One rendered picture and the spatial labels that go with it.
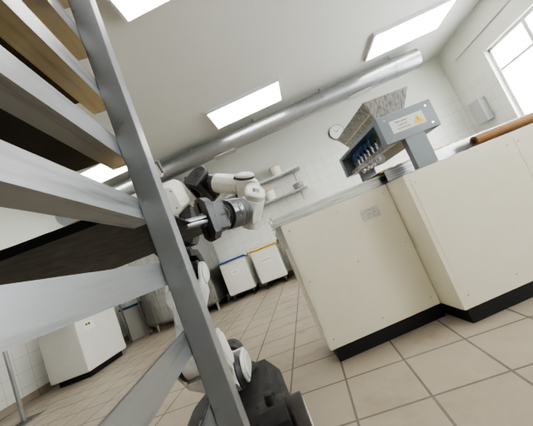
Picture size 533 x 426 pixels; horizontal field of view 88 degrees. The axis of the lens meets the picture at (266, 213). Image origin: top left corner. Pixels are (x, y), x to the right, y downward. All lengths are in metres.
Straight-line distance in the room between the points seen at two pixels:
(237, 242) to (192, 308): 5.58
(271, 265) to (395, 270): 3.61
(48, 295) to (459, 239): 1.71
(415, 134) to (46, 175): 1.67
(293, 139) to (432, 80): 3.00
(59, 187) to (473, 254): 1.74
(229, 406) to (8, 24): 0.45
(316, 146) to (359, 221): 4.42
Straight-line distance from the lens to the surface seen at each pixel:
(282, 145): 6.05
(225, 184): 1.20
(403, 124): 1.75
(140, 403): 0.26
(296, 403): 1.23
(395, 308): 1.82
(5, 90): 0.30
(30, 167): 0.24
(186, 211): 1.27
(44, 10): 0.49
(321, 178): 5.87
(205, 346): 0.38
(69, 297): 0.22
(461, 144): 2.07
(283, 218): 1.64
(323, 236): 1.65
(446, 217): 1.73
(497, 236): 1.88
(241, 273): 5.30
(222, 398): 0.40
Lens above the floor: 0.77
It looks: 6 degrees up
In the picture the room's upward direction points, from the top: 22 degrees counter-clockwise
